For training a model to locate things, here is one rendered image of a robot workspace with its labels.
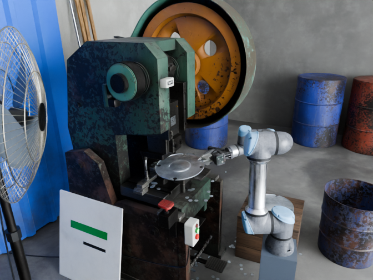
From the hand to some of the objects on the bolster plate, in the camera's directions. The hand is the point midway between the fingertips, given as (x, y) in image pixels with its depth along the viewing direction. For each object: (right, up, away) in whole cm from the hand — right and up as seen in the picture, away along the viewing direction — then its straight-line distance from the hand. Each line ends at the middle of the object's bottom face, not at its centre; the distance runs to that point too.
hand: (198, 160), depth 186 cm
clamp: (-30, -15, -9) cm, 35 cm away
